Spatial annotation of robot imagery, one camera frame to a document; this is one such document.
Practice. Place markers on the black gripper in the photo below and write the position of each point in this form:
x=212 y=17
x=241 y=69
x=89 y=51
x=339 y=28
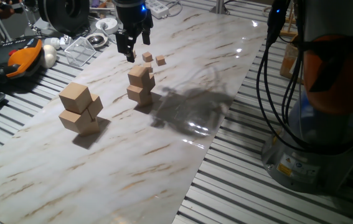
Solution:
x=132 y=15

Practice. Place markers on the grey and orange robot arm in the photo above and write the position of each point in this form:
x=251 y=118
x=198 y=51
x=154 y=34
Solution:
x=335 y=77

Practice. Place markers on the bare person hand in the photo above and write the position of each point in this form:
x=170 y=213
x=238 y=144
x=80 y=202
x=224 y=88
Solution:
x=5 y=10

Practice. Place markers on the white round socket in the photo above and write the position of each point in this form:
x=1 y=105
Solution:
x=107 y=25

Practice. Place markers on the white power strip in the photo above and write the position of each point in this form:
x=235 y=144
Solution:
x=157 y=8

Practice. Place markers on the medium wooden cube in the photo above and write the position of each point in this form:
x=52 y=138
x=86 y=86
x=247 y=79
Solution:
x=135 y=93
x=137 y=76

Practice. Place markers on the round metal bowl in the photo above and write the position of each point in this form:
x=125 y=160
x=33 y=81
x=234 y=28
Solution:
x=96 y=40

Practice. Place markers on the clear plastic box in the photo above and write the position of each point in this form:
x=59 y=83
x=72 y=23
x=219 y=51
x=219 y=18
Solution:
x=79 y=53

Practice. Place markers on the large wooden cube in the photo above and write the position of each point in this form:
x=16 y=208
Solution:
x=72 y=121
x=91 y=128
x=96 y=105
x=75 y=97

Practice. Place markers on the white plug adapter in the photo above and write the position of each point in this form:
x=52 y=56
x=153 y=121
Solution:
x=54 y=42

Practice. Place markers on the white egg shaped ball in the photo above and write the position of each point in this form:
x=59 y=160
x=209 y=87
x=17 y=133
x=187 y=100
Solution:
x=49 y=56

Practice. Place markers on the black spool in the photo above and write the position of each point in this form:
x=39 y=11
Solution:
x=48 y=15

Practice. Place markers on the orange and black teach pendant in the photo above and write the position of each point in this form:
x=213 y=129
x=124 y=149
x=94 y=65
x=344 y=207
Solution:
x=23 y=59

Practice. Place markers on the white marble pattern sheet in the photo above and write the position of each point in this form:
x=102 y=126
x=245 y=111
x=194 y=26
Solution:
x=117 y=171

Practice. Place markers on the wooden rack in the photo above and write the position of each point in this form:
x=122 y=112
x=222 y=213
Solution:
x=288 y=29

